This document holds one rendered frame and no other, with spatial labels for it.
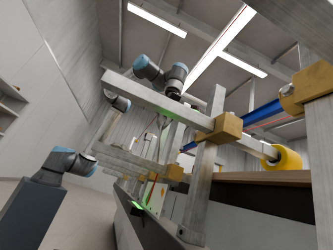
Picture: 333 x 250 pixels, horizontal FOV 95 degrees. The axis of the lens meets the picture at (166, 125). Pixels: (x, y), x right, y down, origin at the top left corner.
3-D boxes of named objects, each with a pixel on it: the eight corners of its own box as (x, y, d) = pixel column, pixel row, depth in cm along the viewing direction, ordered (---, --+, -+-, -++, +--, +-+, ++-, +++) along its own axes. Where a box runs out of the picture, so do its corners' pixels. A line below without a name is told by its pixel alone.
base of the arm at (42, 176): (30, 182, 96) (40, 166, 100) (28, 177, 109) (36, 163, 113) (62, 189, 107) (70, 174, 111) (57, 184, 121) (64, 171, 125)
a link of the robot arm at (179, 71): (179, 76, 89) (193, 69, 81) (173, 93, 84) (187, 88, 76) (168, 65, 84) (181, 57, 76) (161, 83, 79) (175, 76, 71)
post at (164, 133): (138, 205, 74) (166, 119, 93) (137, 203, 77) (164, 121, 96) (144, 207, 75) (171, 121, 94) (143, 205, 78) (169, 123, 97)
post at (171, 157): (151, 216, 52) (185, 100, 71) (149, 213, 55) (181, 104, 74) (161, 218, 53) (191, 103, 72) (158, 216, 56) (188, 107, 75)
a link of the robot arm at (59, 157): (40, 165, 114) (54, 143, 121) (65, 172, 123) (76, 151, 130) (42, 166, 102) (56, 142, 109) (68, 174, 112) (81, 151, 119)
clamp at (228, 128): (220, 129, 32) (223, 109, 34) (189, 142, 44) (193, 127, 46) (244, 140, 33) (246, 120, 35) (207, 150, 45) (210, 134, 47)
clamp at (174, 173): (167, 177, 50) (171, 162, 52) (156, 177, 62) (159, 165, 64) (182, 183, 51) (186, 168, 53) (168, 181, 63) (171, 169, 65)
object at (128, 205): (129, 224, 47) (134, 209, 49) (123, 210, 67) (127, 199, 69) (144, 228, 48) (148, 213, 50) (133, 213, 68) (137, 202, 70)
